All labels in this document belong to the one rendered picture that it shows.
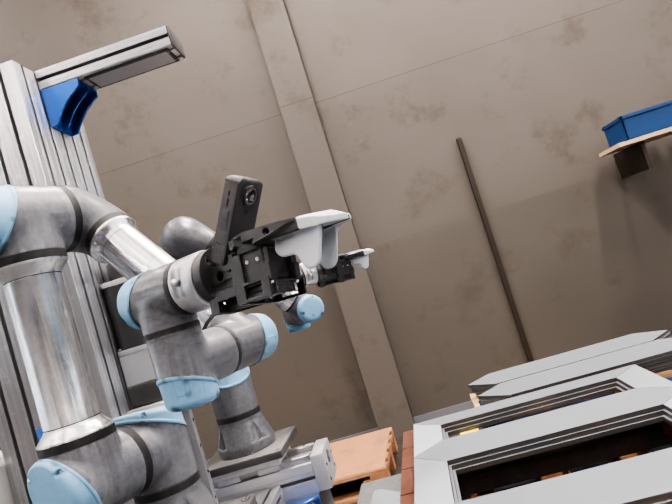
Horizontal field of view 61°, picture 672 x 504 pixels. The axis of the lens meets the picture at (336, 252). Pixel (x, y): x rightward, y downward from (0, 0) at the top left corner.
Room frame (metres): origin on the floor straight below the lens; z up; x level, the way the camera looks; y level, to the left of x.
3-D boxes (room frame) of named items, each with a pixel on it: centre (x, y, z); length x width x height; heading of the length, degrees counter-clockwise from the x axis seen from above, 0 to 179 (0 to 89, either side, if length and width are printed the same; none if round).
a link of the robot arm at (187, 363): (0.80, 0.24, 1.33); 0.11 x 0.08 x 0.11; 150
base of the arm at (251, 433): (1.53, 0.37, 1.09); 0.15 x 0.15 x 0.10
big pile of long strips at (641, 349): (2.14, -0.72, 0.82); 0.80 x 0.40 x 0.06; 83
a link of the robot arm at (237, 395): (1.53, 0.37, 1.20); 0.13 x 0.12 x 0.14; 22
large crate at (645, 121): (4.51, -2.62, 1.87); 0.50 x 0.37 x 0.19; 86
